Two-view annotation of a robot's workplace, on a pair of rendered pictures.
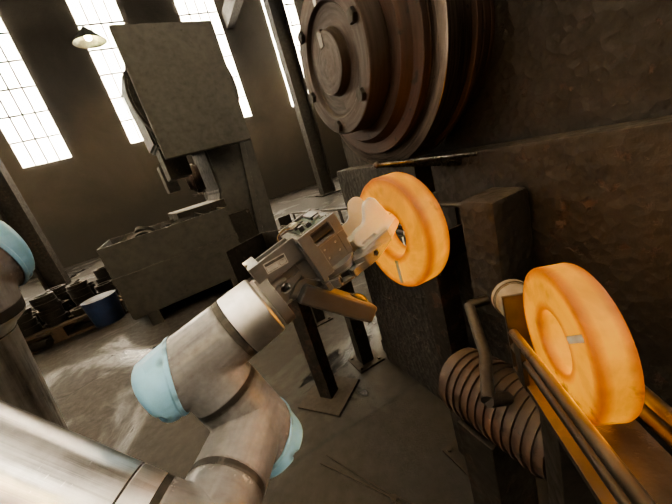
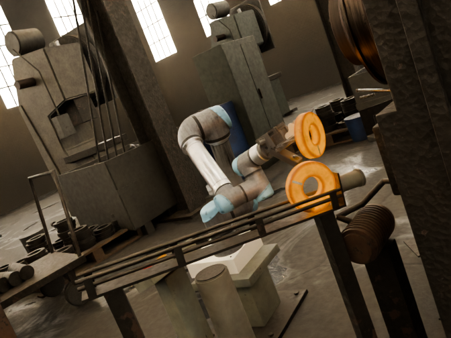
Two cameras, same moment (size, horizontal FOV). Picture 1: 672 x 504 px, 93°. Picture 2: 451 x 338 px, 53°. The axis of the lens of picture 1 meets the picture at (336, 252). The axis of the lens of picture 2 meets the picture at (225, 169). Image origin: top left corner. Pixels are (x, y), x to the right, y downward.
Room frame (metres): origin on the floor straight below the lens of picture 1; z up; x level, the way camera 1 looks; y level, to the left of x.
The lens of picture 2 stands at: (-0.53, -1.31, 1.09)
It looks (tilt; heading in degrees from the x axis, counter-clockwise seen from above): 10 degrees down; 63
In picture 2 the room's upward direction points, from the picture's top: 21 degrees counter-clockwise
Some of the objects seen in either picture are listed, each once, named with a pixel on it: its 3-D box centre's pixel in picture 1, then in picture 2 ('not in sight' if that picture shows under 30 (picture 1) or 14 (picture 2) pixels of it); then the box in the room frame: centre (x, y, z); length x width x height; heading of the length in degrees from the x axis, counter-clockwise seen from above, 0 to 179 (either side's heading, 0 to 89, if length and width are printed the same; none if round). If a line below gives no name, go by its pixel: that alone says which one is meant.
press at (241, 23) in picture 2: not in sight; (248, 60); (5.03, 6.85, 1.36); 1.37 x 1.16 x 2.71; 102
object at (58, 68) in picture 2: not in sight; (76, 116); (0.99, 5.64, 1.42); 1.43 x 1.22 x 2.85; 117
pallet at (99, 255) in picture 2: not in sight; (72, 240); (-0.04, 3.27, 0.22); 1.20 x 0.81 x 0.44; 17
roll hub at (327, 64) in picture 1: (338, 62); (353, 25); (0.74, -0.12, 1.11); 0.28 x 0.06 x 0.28; 22
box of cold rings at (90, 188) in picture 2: not in sight; (139, 181); (0.87, 3.54, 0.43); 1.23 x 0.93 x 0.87; 20
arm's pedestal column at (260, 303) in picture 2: not in sight; (247, 294); (0.27, 0.56, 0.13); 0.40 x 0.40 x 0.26; 29
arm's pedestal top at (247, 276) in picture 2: not in sight; (235, 266); (0.27, 0.56, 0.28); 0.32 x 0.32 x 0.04; 29
